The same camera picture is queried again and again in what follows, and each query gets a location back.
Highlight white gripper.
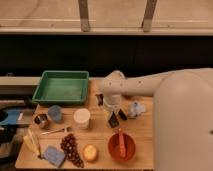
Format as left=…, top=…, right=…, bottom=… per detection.
left=103, top=95, right=121, bottom=120

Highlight white paper cup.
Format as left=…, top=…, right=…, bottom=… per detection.
left=73, top=108, right=91, bottom=129

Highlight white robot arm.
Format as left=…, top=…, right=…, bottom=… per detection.
left=99, top=68, right=213, bottom=171

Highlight blue plastic cup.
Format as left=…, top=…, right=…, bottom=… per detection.
left=48, top=105, right=62, bottom=123

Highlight small metal cup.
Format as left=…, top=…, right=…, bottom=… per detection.
left=34, top=114, right=49, bottom=129

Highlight small black clip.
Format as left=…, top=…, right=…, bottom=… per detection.
left=96, top=94, right=103, bottom=106

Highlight crumpled blue white cloth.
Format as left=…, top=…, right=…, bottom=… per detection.
left=128, top=101, right=146, bottom=119

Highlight orange bowl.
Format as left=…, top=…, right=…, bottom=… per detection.
left=108, top=133, right=136, bottom=162

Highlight orange carrot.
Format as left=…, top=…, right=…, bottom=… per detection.
left=119, top=129, right=126, bottom=158

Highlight yellow apple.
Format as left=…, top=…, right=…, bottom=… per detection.
left=83, top=144, right=98, bottom=162

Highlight green plastic tray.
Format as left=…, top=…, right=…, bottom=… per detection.
left=32, top=70, right=89, bottom=105

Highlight bunch of red grapes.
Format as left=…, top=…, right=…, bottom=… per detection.
left=60, top=133, right=84, bottom=168

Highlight blue sponge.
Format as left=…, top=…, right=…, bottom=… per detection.
left=43, top=146, right=65, bottom=167

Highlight yellow banana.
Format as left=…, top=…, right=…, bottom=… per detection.
left=23, top=129, right=41, bottom=158

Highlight blue black device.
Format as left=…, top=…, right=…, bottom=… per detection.
left=0, top=108, right=34, bottom=127

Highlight black handled knife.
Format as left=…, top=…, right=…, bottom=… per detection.
left=118, top=109, right=127, bottom=121

